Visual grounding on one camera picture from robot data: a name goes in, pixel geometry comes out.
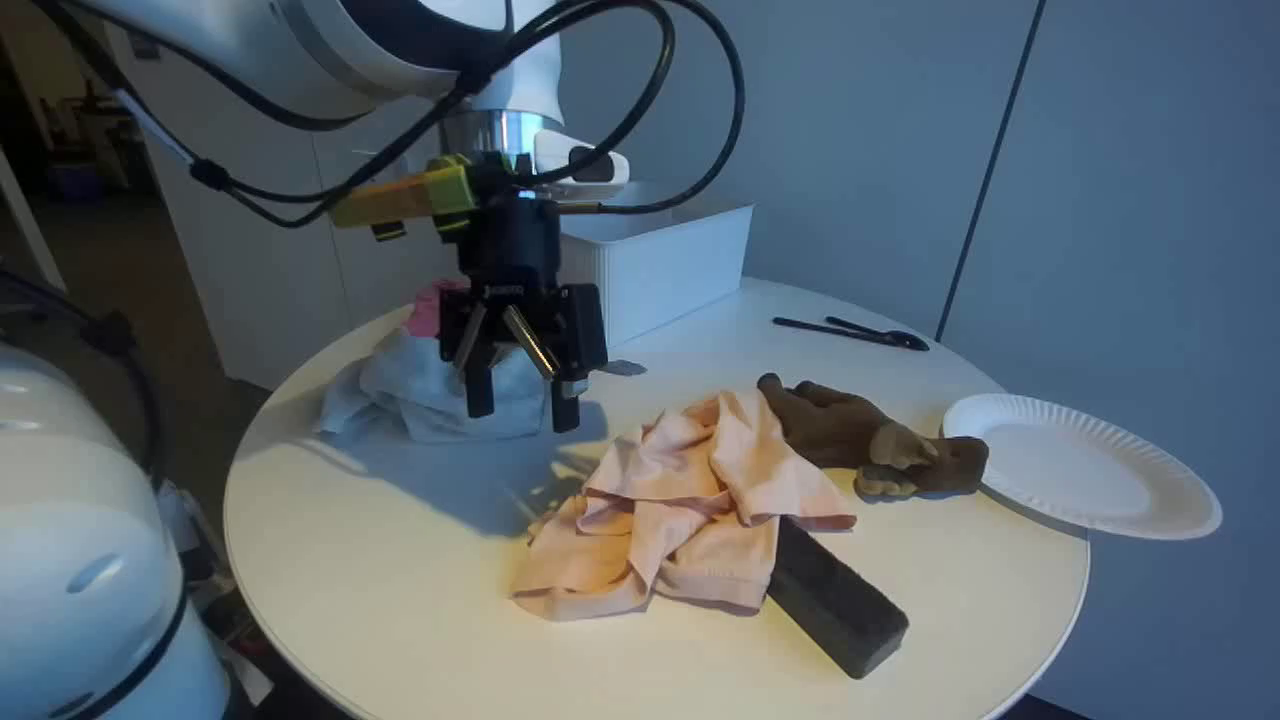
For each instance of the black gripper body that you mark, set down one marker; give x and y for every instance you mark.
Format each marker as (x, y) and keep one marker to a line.
(513, 246)

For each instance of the black rectangular block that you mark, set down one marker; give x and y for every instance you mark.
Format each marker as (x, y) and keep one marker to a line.
(843, 606)

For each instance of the yellow wrist camera box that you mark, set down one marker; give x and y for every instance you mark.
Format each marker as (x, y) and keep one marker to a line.
(403, 201)

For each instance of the thin black pen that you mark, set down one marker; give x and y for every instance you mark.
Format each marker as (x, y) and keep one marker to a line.
(815, 327)

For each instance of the white paper plate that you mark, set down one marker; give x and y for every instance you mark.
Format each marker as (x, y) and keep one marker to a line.
(1066, 466)

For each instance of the pink cloth garment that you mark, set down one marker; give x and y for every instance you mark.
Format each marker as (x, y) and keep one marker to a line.
(427, 314)

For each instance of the white plastic basket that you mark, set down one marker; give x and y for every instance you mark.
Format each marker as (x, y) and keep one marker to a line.
(667, 265)

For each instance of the white knitted towel cloth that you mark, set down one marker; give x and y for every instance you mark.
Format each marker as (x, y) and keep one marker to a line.
(403, 392)

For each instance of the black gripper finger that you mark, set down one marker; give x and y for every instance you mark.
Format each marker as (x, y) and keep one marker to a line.
(580, 341)
(473, 344)

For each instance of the peach cloth garment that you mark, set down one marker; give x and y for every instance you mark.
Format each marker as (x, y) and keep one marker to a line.
(667, 493)

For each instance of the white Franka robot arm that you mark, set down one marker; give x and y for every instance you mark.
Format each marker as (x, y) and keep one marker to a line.
(266, 54)

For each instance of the brown plush toy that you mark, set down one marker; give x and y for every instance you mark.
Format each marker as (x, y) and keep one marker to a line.
(827, 423)

